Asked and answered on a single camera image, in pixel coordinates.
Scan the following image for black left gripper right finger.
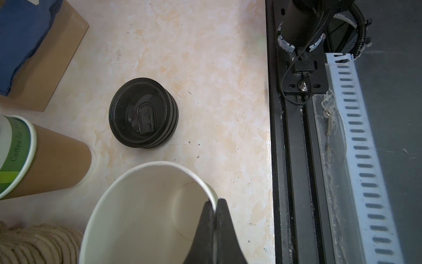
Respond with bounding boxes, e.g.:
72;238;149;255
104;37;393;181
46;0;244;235
215;199;247;264

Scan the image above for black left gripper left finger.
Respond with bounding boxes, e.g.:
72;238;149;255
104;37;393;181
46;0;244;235
184;201;214;264

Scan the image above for white green paper cup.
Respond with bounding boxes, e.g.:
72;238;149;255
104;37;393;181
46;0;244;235
79;161;218;264

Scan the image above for black cup lid stack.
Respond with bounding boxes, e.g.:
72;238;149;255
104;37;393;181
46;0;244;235
109;78;179;149

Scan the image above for stacked paper cups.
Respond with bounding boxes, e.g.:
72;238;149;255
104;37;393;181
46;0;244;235
1;115;96;200

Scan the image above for brown cardboard napkin box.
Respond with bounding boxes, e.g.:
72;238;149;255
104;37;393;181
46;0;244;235
1;1;89;112

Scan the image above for blue napkin stack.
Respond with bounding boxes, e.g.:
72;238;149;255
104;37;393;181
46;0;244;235
1;1;63;96

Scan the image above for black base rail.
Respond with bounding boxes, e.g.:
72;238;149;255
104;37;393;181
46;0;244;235
265;1;335;264

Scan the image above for white slotted cable duct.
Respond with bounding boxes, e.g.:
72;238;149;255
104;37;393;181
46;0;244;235
326;53;404;264

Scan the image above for black corrugated cable hose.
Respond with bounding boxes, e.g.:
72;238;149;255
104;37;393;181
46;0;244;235
348;3;373;56

